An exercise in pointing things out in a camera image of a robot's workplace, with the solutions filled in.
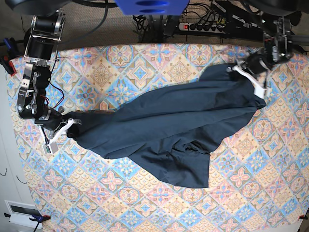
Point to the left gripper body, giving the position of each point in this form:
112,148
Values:
255,64

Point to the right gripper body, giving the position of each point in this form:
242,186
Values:
51,119

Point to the dark blue t-shirt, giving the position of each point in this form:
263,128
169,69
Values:
171,131

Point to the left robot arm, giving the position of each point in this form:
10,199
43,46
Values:
277,49

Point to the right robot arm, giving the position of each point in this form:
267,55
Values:
43,37

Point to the white power strip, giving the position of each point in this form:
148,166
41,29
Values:
201,28

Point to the patterned colourful tablecloth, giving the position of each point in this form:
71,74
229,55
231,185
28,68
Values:
259,177

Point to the black round stool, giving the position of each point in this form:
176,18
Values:
27,38

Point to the blue orange clamp upper left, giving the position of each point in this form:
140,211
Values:
5,61

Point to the blue orange clamp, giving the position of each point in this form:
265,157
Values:
5,61
36,218

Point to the white floor vent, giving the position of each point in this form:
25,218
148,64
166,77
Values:
20,213

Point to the blue orange clamp lower left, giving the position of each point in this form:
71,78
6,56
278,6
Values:
36,218

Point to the orange clamp lower right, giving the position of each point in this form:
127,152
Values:
303,217

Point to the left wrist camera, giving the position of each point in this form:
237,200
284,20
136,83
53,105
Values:
267,89

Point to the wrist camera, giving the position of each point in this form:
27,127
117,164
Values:
267,89
50,148

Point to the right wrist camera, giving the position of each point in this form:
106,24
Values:
50,148

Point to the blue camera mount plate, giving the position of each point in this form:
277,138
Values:
152,7

